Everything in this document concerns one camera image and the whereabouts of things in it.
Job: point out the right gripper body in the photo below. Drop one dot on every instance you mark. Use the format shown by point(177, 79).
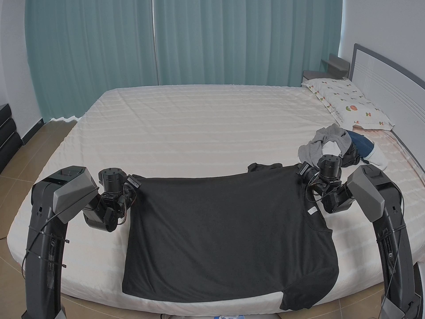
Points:
point(327, 184)

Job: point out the blue-green curtain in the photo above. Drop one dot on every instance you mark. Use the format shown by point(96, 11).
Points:
point(249, 28)
point(93, 45)

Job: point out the black T-shirt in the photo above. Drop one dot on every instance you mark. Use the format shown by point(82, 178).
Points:
point(225, 238)

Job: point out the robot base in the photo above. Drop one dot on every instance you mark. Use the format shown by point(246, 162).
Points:
point(232, 317)

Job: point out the grey bedside table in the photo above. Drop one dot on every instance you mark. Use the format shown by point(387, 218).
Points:
point(327, 68)

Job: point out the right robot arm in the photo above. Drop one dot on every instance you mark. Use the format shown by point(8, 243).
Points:
point(391, 244)

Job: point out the pile of clothes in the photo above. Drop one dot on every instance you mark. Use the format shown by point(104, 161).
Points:
point(318, 145)

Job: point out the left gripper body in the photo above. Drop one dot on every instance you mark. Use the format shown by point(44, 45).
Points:
point(126, 199)

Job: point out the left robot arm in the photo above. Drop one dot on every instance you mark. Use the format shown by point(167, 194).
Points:
point(43, 261)

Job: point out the white printed pillow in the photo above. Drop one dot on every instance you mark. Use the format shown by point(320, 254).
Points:
point(348, 101)

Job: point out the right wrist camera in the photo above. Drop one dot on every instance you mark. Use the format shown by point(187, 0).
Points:
point(303, 170)

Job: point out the bed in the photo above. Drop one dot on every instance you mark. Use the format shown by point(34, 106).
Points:
point(199, 128)

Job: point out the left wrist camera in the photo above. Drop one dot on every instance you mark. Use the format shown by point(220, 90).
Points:
point(134, 181)

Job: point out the black chest of drawers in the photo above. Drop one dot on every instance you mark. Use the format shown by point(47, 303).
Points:
point(8, 135)

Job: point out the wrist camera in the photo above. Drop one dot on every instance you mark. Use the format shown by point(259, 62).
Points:
point(134, 181)
point(303, 170)

